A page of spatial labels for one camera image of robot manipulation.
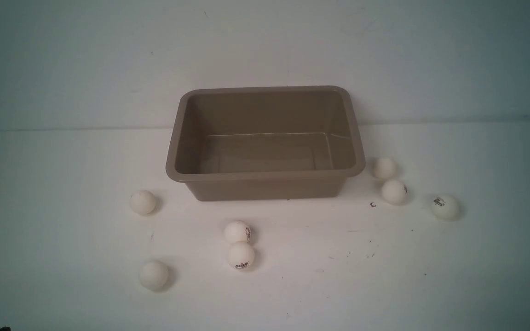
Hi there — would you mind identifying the white ball logo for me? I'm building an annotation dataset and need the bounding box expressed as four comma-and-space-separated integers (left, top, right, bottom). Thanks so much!
431, 194, 460, 220

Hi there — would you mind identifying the white ball with logo centre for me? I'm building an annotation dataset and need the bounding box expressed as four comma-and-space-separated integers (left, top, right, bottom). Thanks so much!
227, 242, 256, 269

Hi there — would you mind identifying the tan plastic bin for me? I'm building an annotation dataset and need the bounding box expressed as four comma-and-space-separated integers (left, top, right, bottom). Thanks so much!
165, 86, 366, 201

